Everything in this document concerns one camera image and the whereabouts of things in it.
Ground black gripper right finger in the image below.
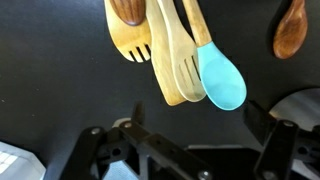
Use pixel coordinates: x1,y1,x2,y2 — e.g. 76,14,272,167
242,99,320,180

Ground dark wooden spoon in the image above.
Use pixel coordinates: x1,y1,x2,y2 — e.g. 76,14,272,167
272,0,309,60
109,0,147,27

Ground light wooden spork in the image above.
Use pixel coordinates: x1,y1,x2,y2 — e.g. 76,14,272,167
103,0,153,64

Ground light wooden slotted spatula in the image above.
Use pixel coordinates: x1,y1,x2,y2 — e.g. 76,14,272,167
156,0,207,103

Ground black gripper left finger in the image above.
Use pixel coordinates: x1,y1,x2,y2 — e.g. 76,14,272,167
59,101,214,180

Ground light wooden flat spatula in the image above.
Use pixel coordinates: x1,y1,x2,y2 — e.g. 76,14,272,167
145,0,187,107

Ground silver metal tin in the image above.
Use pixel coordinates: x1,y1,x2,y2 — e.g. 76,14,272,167
268,87,320,133

